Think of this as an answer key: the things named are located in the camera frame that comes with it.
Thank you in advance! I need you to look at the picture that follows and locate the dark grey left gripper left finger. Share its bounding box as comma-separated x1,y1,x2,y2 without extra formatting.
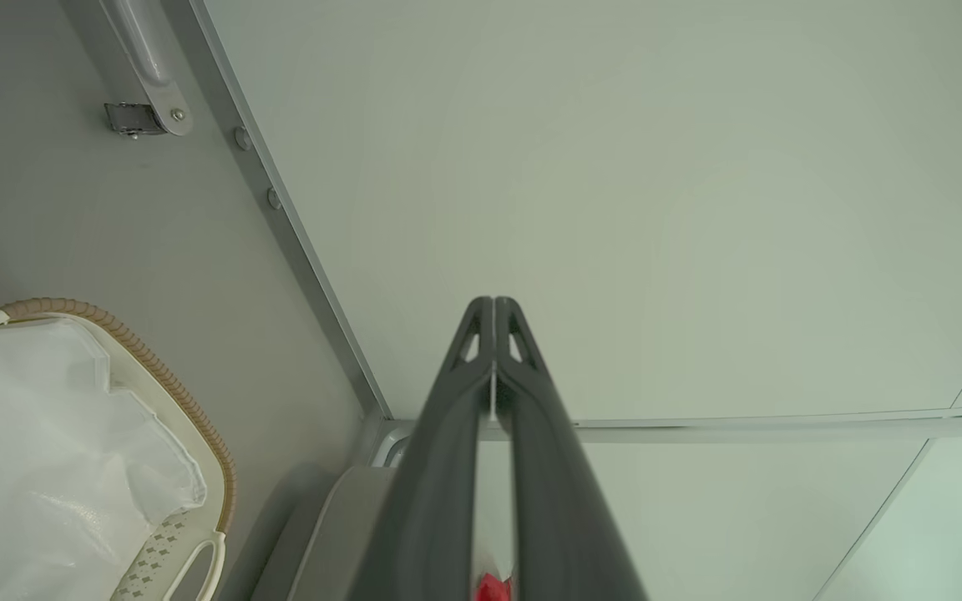
347,295,495,601

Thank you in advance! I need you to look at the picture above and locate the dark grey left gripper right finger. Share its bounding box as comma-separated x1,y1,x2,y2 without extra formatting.
495,295,651,601

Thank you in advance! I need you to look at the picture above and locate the red knit garment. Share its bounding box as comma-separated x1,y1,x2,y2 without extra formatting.
473,572,515,601

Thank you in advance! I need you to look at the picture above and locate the white basket with wicker rim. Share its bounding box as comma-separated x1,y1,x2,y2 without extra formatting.
0,297,239,601

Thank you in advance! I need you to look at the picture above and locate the white sheer fabric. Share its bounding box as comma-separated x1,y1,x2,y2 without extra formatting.
0,321,209,601

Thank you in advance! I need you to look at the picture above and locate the aluminium wall frame rail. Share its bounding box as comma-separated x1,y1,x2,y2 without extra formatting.
187,0,396,420

